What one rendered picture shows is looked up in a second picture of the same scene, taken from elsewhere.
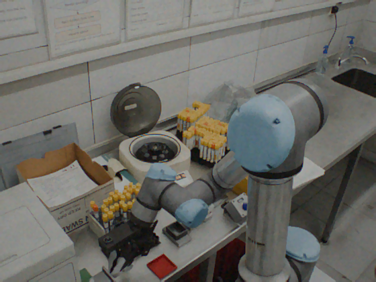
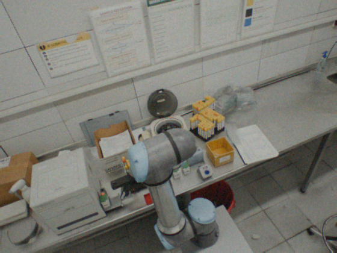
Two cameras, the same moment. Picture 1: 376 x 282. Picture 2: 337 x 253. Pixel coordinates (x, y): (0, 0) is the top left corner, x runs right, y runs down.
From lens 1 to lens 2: 0.54 m
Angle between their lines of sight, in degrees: 23
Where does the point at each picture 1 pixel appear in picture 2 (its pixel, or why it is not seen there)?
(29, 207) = (77, 162)
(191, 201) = not seen: hidden behind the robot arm
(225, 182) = not seen: hidden behind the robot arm
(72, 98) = (124, 96)
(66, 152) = (122, 125)
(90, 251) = not seen: hidden behind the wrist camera
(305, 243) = (204, 211)
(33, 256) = (68, 189)
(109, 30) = (142, 59)
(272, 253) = (163, 217)
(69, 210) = (111, 159)
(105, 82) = (145, 87)
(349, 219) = (329, 179)
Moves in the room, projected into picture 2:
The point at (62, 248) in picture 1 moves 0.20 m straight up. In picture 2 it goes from (82, 188) to (65, 160)
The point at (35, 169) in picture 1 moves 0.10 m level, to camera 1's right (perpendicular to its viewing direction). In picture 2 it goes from (105, 133) to (117, 135)
